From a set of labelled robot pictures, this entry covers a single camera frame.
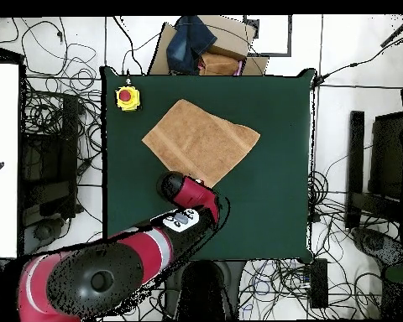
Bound yellow emergency stop button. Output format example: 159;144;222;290
114;85;143;112

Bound tan towel in box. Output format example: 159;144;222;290
198;51;244;76

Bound black panel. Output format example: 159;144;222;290
369;112;403;202

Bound long black bar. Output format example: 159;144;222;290
344;110;366;231

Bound tan terry towel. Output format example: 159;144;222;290
141;98;261;189

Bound dark rod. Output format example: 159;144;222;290
379;14;403;48

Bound black cable with connector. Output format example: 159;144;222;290
311;31;403;89

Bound blue denim jeans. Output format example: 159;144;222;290
165;14;218;75

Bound black power strip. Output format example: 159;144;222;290
309;257;329;309

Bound dark green tablecloth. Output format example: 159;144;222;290
99;65;318;264

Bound white desk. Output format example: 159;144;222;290
0;63;20;259

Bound brown cardboard box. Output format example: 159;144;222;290
147;14;270;76

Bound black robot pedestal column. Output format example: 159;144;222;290
164;259;247;322

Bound black pedestal leg with knob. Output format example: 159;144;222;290
23;217;71;249
352;227;403;269

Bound black equipment stand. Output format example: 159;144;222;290
19;93;85;226

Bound dark square frame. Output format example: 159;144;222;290
243;14;293;57

